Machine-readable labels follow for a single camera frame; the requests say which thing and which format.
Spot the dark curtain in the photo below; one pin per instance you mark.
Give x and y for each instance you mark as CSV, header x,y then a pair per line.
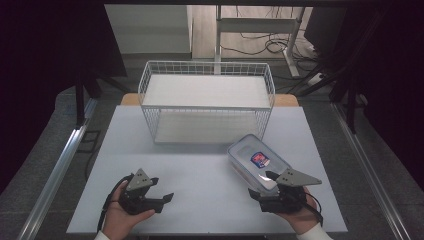
x,y
33,66
396,83

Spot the person's right hand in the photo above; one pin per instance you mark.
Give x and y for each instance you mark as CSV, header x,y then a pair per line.
x,y
305,220

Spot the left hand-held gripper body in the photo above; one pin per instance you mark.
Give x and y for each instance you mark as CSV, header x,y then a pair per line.
x,y
137,182

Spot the person's left hand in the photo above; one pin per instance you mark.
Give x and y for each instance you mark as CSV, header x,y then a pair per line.
x,y
116,221

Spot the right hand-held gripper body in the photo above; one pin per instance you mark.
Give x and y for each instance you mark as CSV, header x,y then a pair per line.
x,y
290,196

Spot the aluminium rail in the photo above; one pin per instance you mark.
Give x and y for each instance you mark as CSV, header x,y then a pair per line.
x,y
60,166
370,170

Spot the wooden board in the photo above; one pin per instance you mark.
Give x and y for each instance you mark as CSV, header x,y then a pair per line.
x,y
286,100

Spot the clear plastic container with lid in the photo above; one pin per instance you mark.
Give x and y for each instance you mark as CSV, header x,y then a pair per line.
x,y
255,160

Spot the white power strip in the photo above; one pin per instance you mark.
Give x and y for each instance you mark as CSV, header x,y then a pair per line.
x,y
315,79

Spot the white desk frame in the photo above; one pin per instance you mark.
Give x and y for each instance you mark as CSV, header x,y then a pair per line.
x,y
256,25

